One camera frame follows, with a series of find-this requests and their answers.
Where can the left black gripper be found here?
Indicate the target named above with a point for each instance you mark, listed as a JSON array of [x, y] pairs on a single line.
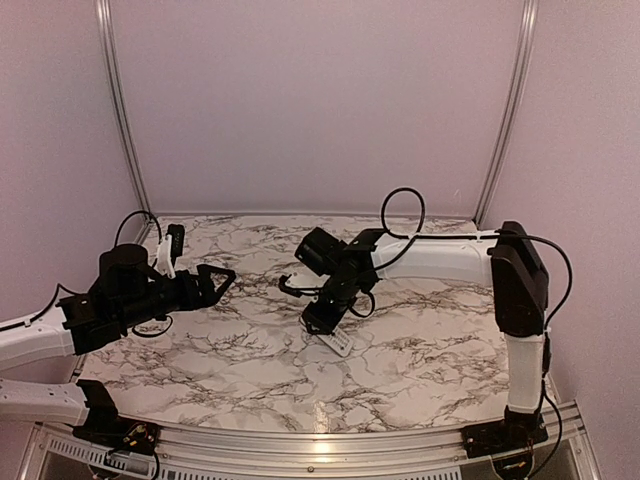
[[190, 299]]

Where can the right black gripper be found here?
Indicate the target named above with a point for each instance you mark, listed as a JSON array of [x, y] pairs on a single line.
[[324, 321]]

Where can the grey remote control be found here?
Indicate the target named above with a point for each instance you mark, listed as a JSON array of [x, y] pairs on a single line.
[[338, 340]]

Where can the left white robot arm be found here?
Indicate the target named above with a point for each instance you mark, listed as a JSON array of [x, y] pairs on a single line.
[[41, 336]]

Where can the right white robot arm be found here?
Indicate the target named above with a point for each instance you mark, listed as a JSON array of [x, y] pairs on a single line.
[[501, 263]]

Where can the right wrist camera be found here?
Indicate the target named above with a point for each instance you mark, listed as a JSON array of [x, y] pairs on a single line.
[[301, 284]]

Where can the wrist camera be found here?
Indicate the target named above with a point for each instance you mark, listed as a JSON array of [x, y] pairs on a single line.
[[301, 284], [169, 250]]

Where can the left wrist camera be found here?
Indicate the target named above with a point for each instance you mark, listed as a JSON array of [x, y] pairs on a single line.
[[169, 250]]

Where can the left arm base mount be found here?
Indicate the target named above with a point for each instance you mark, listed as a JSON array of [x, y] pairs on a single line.
[[120, 434]]

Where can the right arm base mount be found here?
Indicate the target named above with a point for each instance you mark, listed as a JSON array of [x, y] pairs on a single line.
[[497, 437]]

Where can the front aluminium rail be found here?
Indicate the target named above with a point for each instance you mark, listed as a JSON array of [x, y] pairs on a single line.
[[449, 452]]

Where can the left aluminium frame post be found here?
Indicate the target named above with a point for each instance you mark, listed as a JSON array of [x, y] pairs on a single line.
[[108, 45]]

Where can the aluminium frame post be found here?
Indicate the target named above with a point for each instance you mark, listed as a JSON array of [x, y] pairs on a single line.
[[515, 93], [108, 45]]

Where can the right aluminium frame post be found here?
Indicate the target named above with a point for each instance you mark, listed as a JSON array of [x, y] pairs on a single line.
[[515, 93]]

